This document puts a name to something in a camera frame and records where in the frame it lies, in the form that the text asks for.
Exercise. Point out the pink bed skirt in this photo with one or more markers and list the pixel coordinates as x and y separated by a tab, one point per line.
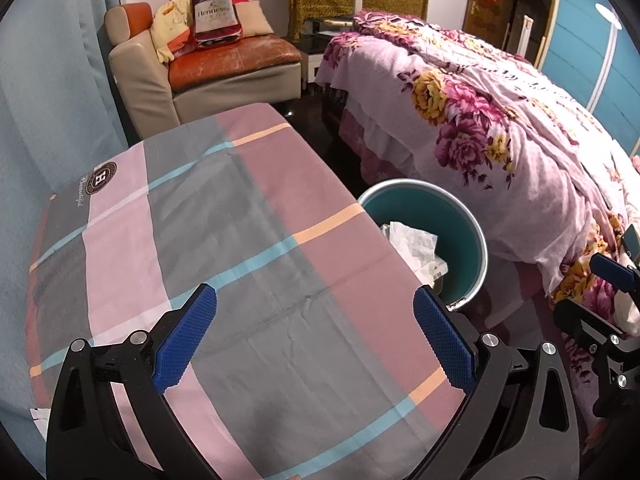
375	145

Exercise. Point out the bottle-shaped cushion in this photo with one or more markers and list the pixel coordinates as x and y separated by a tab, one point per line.
215	15

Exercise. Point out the beige pillow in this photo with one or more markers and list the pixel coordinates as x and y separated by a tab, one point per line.
255	17

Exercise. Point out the white side table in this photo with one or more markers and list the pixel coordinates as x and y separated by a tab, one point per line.
317	60

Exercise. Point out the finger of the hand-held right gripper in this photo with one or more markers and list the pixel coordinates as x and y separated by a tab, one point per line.
612	271
585	325

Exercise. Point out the white printed packet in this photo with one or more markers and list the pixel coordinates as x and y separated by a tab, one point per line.
432	272

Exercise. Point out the wooden door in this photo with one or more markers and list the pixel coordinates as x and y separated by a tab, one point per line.
492	5

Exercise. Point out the blue-grey curtain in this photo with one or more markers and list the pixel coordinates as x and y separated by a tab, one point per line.
50	110

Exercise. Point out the beige orange sofa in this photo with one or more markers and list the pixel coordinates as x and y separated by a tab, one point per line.
145	75

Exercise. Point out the pink floral bedspread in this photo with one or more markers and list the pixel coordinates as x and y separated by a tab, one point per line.
500	160

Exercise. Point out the teal plastic bin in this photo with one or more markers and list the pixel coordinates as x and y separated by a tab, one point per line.
450	225

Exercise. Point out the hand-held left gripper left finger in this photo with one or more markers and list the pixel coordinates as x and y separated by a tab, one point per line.
185	340

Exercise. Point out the white narrow panel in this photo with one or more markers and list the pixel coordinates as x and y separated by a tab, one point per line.
527	35

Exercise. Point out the crumpled white tissue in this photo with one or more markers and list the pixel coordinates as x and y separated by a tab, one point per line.
410	245

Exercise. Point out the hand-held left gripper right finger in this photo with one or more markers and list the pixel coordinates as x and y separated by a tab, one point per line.
442	345

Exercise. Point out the plaid tablecloth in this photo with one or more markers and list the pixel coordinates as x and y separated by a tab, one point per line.
225	235

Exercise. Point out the blue wardrobe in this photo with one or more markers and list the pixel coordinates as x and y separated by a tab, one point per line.
585	35

